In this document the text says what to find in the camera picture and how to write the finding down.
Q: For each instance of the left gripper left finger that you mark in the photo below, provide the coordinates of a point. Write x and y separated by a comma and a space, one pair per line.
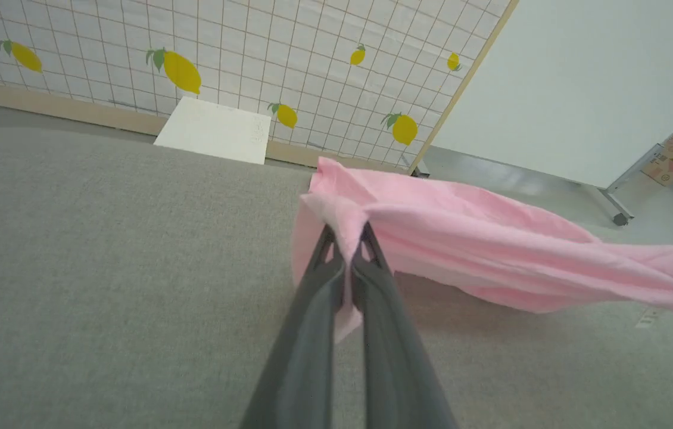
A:
301, 369

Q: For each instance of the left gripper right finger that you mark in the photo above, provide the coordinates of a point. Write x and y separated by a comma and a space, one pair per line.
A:
390, 357

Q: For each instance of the pink garment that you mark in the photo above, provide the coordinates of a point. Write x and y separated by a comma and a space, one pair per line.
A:
491, 238

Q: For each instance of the grey metal caster stand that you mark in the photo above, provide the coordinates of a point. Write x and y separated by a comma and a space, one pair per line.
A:
610, 202
417, 168

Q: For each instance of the white partition board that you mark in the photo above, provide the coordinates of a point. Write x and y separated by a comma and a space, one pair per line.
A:
580, 77

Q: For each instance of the white box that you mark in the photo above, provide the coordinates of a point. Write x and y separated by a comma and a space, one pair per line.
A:
217, 128

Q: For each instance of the lemon print partition screen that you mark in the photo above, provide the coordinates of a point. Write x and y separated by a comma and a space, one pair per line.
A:
283, 47

